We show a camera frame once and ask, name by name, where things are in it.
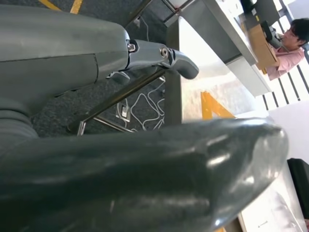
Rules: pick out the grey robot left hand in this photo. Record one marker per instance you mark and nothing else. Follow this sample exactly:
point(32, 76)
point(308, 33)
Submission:
point(60, 54)

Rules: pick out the metal workbench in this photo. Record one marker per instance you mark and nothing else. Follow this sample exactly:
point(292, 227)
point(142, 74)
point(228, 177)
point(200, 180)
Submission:
point(205, 80)

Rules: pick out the white desk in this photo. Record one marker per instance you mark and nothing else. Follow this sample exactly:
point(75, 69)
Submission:
point(241, 41)

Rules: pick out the brown cardboard box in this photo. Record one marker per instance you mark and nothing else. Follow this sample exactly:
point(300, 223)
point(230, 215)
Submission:
point(261, 48)

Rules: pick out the person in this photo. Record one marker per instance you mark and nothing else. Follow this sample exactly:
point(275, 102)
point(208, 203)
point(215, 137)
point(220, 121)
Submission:
point(289, 57)

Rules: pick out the black carrying case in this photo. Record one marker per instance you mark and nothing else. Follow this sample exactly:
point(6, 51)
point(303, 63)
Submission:
point(300, 185)

